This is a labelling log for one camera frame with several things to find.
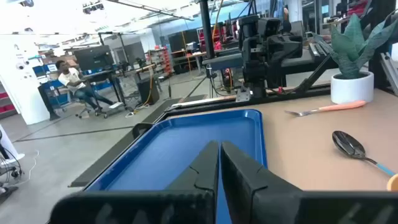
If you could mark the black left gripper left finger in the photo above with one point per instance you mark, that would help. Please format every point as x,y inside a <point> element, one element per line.
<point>205,168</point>

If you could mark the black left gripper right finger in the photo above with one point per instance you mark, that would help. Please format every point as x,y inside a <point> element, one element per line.
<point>242,180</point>

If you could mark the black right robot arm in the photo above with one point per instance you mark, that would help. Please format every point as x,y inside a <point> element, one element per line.
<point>256,77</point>

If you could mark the blue plastic tray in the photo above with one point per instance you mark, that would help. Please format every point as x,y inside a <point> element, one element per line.
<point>186,137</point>

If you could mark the green artificial plant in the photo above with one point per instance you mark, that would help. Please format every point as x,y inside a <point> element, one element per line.
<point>345,49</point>

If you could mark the grey workbench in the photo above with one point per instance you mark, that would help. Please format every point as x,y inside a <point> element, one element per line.
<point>224,60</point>

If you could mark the white plant pot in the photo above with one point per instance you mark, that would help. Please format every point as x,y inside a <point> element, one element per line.
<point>351,90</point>

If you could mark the black vertical pole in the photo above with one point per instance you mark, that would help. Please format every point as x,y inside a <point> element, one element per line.
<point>206,28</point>

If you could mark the black computer tower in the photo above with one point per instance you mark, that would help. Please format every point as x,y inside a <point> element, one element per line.
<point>148,91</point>

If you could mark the red bin shelf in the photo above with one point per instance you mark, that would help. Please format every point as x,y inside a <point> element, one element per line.
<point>166,60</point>

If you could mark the office chair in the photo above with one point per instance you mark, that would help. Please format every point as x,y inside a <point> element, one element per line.
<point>83,112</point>

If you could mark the black desk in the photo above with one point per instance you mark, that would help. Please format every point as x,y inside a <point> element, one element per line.
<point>99,75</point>

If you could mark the black monitor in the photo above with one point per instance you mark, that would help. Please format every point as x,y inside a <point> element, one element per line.
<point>93,57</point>

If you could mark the seated person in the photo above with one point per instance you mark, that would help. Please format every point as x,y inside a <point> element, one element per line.
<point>71,79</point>

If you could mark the blue storage bins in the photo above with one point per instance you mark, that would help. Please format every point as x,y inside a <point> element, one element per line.
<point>38,71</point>

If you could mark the white pillar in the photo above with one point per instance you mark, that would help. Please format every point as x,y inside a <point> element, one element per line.
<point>21,93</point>

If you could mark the white stand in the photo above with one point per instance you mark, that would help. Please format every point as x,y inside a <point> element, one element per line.
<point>6,146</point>

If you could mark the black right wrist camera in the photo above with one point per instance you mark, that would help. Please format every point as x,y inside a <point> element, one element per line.
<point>269,26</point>

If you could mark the black frame post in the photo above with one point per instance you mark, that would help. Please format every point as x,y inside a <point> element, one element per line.
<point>377,37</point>

